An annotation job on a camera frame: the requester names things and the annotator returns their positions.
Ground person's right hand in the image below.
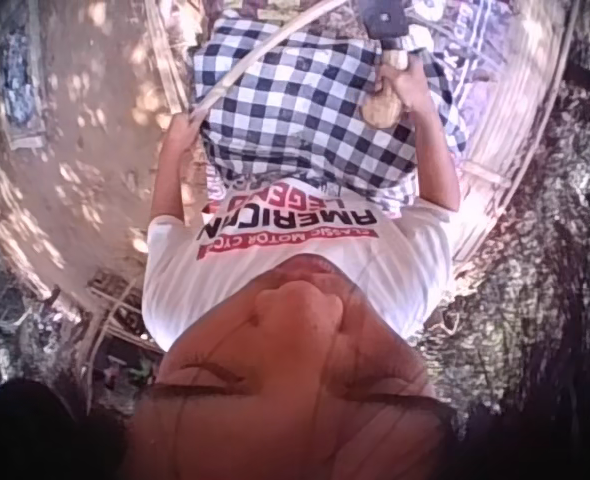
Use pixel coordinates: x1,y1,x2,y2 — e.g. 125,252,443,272
373,58,439,120

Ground person's left hand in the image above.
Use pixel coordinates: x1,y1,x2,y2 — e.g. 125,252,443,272
166,112,207,151

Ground wooden handled cleaver knife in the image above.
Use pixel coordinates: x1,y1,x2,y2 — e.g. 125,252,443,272
358,0,417,129

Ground long thin bamboo strip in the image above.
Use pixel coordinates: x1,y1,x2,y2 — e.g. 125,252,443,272
187,0,351,124

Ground bundle of bamboo strips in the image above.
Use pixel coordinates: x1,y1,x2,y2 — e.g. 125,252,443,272
142,0,199,117

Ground person's legs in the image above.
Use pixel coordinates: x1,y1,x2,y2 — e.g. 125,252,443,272
190,8,471,217

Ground woven bamboo mat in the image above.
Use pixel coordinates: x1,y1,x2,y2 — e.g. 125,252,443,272
447,0,584,266

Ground blue patterned cloth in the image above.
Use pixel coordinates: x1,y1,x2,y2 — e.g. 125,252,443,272
0,27,49,149

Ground heap of bamboo scraps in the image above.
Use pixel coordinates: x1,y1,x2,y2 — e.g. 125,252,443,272
72,269,164,406

